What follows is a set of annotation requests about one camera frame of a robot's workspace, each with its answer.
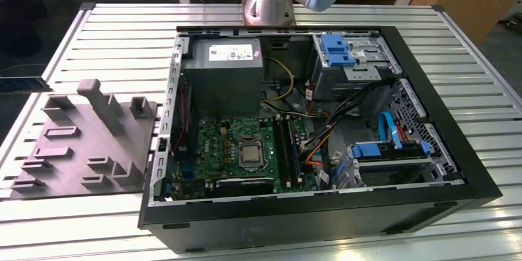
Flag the black graphics card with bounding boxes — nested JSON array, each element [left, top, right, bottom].
[[215, 177, 275, 197]]

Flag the hard disk in blue carrier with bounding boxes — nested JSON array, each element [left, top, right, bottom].
[[350, 140, 432, 161]]

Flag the green motherboard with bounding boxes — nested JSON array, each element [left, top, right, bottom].
[[171, 115, 326, 197]]

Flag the blue drive latch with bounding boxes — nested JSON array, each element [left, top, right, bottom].
[[319, 34, 355, 67]]

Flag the metal disk bay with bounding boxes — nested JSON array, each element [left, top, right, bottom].
[[345, 143, 466, 190]]

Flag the grey parts rack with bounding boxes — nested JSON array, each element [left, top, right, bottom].
[[7, 79, 163, 201]]

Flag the grey drive cage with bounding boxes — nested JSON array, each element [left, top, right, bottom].
[[311, 32, 403, 100]]

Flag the yellow wire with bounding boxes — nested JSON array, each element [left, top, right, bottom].
[[262, 56, 295, 102]]

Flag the silver CPU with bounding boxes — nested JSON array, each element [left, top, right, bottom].
[[241, 145, 265, 164]]

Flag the black PC case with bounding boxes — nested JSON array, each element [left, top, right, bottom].
[[138, 24, 504, 254]]

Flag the blue SATA cable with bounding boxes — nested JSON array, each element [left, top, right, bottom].
[[333, 156, 349, 190], [378, 110, 406, 149]]

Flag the orange red power wires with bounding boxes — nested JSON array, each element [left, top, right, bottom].
[[305, 129, 334, 170]]

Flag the black chair base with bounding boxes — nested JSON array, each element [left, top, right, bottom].
[[498, 12, 522, 30]]

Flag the grey power supply unit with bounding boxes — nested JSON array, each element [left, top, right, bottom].
[[182, 38, 266, 119]]

